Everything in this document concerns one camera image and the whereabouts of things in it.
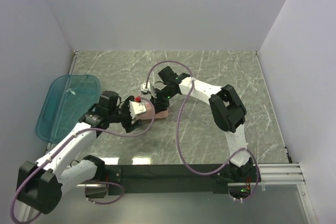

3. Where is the purple cable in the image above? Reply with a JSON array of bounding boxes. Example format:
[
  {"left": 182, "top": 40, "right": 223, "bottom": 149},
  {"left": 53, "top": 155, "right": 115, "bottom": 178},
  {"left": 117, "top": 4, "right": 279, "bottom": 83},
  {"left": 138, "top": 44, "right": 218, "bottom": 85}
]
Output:
[
  {"left": 9, "top": 97, "right": 155, "bottom": 223},
  {"left": 145, "top": 60, "right": 260, "bottom": 202}
]

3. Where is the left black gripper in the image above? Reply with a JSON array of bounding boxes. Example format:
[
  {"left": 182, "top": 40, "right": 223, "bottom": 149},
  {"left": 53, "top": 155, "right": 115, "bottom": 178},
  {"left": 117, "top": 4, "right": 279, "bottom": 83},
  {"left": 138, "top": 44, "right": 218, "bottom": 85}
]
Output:
[{"left": 109, "top": 95, "right": 142, "bottom": 132}]

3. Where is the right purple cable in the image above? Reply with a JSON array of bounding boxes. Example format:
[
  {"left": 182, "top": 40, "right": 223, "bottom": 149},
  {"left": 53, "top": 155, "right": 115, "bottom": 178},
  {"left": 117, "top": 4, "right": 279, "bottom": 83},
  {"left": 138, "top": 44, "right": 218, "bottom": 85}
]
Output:
[{"left": 145, "top": 60, "right": 260, "bottom": 202}]

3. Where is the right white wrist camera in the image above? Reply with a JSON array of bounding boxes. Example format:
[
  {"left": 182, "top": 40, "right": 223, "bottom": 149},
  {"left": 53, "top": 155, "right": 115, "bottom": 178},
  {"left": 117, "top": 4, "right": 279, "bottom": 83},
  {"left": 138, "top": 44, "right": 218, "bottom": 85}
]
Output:
[{"left": 140, "top": 82, "right": 156, "bottom": 98}]

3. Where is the teal plastic tray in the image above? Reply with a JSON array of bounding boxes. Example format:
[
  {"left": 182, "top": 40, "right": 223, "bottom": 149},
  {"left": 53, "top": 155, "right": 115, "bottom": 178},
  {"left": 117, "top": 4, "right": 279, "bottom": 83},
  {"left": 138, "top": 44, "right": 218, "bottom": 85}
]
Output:
[{"left": 35, "top": 74, "right": 100, "bottom": 144}]

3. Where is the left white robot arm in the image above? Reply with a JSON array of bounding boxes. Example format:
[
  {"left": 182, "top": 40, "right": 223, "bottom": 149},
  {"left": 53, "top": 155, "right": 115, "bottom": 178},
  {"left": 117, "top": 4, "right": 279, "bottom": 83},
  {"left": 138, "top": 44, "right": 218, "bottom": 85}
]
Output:
[{"left": 14, "top": 91, "right": 152, "bottom": 214}]

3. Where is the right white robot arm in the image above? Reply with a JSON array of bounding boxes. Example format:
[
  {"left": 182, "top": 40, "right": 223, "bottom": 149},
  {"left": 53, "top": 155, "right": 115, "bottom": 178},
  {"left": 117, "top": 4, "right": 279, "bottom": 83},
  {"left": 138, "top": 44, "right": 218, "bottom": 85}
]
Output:
[{"left": 150, "top": 66, "right": 253, "bottom": 182}]

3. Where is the pink towel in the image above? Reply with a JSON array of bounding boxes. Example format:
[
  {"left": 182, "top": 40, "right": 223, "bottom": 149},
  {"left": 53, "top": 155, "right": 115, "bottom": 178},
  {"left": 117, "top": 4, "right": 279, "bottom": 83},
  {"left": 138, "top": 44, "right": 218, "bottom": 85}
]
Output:
[{"left": 137, "top": 102, "right": 169, "bottom": 120}]

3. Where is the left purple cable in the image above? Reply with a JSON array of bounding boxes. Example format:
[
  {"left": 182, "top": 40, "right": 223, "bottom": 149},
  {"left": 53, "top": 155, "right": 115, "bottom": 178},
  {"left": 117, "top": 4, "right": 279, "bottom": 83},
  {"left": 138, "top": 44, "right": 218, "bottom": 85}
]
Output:
[{"left": 9, "top": 97, "right": 155, "bottom": 223}]

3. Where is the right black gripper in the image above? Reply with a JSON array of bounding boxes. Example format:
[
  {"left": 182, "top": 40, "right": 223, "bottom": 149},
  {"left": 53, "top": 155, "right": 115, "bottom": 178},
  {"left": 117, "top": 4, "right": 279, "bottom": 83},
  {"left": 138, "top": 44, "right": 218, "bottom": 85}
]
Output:
[{"left": 150, "top": 87, "right": 177, "bottom": 115}]

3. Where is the black base bar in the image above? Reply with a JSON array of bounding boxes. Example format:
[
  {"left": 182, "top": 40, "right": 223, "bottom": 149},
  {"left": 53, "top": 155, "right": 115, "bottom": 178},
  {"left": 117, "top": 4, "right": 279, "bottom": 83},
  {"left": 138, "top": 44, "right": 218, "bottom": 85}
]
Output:
[{"left": 105, "top": 164, "right": 261, "bottom": 194}]

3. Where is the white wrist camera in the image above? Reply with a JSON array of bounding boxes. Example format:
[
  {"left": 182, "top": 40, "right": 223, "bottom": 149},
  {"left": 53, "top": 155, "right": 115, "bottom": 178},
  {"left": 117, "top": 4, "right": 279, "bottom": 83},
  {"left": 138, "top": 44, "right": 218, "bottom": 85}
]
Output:
[
  {"left": 140, "top": 82, "right": 156, "bottom": 98},
  {"left": 129, "top": 96, "right": 147, "bottom": 120}
]

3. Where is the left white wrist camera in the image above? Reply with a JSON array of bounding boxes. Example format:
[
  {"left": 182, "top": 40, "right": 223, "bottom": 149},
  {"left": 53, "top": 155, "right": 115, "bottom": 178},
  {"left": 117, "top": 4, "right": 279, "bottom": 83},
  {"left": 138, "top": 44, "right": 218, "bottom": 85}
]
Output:
[{"left": 129, "top": 96, "right": 147, "bottom": 120}]

